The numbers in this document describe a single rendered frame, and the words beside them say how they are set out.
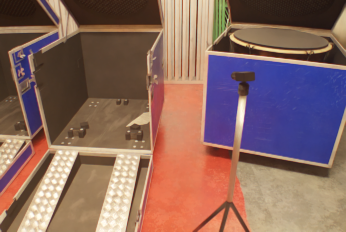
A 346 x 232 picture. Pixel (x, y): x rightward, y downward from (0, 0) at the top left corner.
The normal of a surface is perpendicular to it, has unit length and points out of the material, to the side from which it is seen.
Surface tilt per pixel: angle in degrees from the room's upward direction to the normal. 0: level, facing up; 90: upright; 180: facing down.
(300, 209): 0
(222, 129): 90
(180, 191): 0
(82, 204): 1
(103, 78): 90
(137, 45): 90
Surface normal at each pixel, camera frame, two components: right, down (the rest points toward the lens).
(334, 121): -0.34, 0.40
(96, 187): 0.00, -0.89
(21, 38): -0.07, 0.43
